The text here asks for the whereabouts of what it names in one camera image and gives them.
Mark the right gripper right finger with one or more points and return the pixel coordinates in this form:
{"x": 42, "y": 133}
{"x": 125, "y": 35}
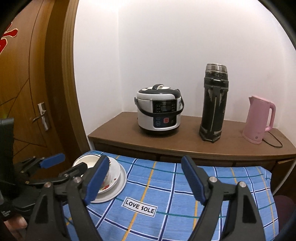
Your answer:
{"x": 242, "y": 220}

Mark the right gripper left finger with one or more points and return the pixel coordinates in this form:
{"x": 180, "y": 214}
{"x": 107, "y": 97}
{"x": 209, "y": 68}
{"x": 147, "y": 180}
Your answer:
{"x": 47, "y": 221}

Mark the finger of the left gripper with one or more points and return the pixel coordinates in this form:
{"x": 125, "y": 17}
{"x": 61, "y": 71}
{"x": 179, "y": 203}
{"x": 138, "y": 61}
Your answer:
{"x": 31, "y": 165}
{"x": 69, "y": 174}

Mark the small white bowl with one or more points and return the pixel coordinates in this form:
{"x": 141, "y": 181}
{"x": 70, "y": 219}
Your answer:
{"x": 90, "y": 160}

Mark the red flower white plate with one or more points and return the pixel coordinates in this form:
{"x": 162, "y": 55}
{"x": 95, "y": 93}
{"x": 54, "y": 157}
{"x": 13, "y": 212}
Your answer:
{"x": 112, "y": 176}

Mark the operator hand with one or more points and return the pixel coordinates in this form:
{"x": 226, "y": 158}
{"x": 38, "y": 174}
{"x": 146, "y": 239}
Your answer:
{"x": 16, "y": 223}

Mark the plain grey round plate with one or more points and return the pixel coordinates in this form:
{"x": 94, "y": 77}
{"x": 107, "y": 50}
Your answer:
{"x": 115, "y": 190}

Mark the brown wooden cabinet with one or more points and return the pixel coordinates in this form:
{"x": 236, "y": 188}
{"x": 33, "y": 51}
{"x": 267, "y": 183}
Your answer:
{"x": 276, "y": 153}

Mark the brown wooden door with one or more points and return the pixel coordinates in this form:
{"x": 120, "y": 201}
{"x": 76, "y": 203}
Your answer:
{"x": 38, "y": 66}

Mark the love sole label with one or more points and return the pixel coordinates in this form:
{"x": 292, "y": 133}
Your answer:
{"x": 139, "y": 207}

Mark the blue checked tablecloth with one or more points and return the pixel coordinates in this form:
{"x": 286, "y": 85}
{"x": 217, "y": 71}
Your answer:
{"x": 164, "y": 185}

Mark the pink electric kettle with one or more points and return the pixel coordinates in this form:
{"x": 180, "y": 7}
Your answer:
{"x": 260, "y": 119}

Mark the white black rice cooker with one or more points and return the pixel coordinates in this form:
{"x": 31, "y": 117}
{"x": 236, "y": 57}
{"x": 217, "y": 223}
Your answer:
{"x": 159, "y": 108}

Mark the red door decoration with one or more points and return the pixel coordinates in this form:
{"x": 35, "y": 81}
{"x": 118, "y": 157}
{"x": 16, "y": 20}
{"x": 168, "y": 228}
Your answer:
{"x": 9, "y": 33}

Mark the black thermos flask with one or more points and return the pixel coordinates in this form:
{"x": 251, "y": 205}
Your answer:
{"x": 216, "y": 86}

